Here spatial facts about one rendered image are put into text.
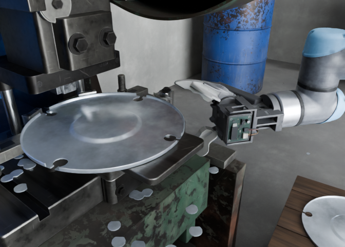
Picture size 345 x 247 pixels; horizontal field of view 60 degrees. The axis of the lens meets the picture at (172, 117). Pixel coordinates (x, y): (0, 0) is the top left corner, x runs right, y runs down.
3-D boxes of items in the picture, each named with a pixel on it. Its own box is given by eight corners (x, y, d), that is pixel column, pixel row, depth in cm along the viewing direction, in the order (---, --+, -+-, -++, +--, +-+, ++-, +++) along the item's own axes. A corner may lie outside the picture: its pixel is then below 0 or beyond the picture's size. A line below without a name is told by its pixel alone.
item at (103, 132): (88, 88, 73) (87, 85, 72) (203, 107, 63) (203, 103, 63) (-20, 150, 49) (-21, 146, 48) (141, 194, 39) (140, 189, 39)
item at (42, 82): (124, 77, 63) (122, 51, 61) (35, 110, 49) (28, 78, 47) (77, 63, 72) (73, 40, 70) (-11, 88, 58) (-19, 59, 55)
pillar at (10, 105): (25, 132, 63) (8, 67, 56) (15, 136, 61) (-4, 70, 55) (19, 129, 64) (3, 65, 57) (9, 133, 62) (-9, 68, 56)
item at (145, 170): (203, 198, 57) (207, 137, 51) (155, 247, 47) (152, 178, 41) (113, 153, 71) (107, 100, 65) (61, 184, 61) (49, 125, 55)
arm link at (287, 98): (282, 84, 64) (275, 119, 67) (262, 87, 63) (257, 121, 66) (304, 98, 57) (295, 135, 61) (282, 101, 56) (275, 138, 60)
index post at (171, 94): (175, 124, 72) (175, 87, 68) (167, 129, 70) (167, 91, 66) (166, 121, 74) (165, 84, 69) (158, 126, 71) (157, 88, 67)
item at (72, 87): (80, 88, 61) (77, 71, 60) (59, 95, 58) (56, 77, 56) (71, 84, 63) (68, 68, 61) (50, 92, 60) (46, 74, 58)
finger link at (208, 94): (192, 77, 50) (230, 102, 54) (181, 67, 55) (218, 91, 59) (181, 92, 51) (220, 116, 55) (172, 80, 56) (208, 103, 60)
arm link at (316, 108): (326, 76, 66) (318, 112, 70) (282, 81, 64) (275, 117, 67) (354, 90, 59) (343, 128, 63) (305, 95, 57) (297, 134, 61)
